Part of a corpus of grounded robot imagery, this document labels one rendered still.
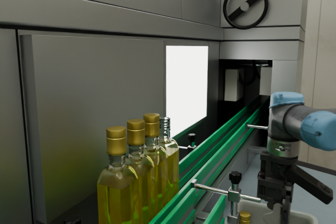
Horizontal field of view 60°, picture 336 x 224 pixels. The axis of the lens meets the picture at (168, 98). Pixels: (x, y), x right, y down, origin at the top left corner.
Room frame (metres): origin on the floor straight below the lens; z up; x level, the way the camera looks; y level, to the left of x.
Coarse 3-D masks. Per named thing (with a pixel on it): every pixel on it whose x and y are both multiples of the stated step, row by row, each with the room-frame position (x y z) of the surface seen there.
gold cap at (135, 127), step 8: (128, 120) 0.54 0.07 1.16; (136, 120) 0.54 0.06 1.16; (128, 128) 0.53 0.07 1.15; (136, 128) 0.52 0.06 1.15; (144, 128) 0.54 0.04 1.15; (128, 136) 0.53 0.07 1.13; (136, 136) 0.52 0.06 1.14; (144, 136) 0.54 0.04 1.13; (128, 144) 0.53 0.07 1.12; (136, 144) 0.52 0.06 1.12
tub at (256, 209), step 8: (240, 200) 0.82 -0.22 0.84; (248, 200) 0.82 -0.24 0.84; (240, 208) 0.81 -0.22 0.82; (248, 208) 0.81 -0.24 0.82; (256, 208) 0.80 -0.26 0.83; (264, 208) 0.79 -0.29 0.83; (256, 216) 0.80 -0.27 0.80; (296, 216) 0.75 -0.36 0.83; (304, 216) 0.74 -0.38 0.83; (312, 216) 0.73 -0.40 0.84
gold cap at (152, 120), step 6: (144, 114) 0.59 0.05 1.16; (150, 114) 0.59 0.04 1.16; (156, 114) 0.59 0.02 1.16; (144, 120) 0.58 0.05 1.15; (150, 120) 0.57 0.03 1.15; (156, 120) 0.58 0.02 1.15; (150, 126) 0.57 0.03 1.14; (156, 126) 0.58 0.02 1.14; (150, 132) 0.57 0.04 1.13; (156, 132) 0.58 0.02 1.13
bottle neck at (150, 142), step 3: (147, 138) 0.58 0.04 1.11; (150, 138) 0.57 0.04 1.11; (153, 138) 0.57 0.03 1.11; (156, 138) 0.58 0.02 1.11; (147, 141) 0.58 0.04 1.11; (150, 141) 0.57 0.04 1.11; (153, 141) 0.58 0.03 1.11; (156, 141) 0.58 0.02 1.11; (147, 144) 0.58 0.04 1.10; (150, 144) 0.57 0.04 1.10; (153, 144) 0.58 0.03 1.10; (156, 144) 0.58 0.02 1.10; (147, 147) 0.58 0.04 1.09; (150, 147) 0.57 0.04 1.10; (153, 147) 0.57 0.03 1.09
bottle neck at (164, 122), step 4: (164, 116) 0.65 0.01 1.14; (160, 120) 0.63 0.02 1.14; (164, 120) 0.63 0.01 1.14; (168, 120) 0.63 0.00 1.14; (160, 124) 0.63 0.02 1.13; (164, 124) 0.63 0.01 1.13; (168, 124) 0.63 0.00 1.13; (160, 128) 0.63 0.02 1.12; (164, 128) 0.63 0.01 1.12; (168, 128) 0.63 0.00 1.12; (160, 132) 0.63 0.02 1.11; (164, 132) 0.63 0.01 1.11; (168, 132) 0.63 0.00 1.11; (160, 136) 0.63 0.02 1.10; (164, 136) 0.63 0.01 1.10; (168, 136) 0.63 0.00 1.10
